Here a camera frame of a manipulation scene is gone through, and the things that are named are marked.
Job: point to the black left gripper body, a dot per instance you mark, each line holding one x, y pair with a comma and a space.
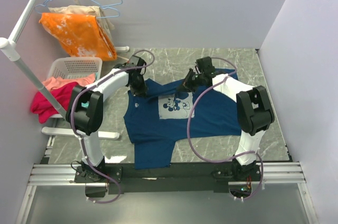
138, 88

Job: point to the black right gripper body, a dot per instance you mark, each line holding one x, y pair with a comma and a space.
194, 81

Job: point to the blue t-shirt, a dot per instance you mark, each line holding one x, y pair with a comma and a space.
156, 122

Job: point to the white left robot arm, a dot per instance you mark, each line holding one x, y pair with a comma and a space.
86, 110

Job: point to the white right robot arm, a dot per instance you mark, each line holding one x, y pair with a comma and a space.
254, 112

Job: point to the teal garment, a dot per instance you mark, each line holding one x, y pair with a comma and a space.
87, 82

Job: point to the beige cloth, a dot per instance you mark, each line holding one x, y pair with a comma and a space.
96, 11

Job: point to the orange patterned cloth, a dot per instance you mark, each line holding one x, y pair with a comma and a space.
79, 35

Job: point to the white plastic laundry basket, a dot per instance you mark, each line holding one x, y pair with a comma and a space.
75, 67

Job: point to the pink t-shirt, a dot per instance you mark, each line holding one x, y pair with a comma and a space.
53, 83

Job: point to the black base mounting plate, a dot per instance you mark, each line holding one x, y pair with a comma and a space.
178, 177

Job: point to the white clothes rack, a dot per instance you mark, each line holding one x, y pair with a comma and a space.
38, 50

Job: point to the aluminium rail frame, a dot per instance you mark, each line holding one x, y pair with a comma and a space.
63, 175

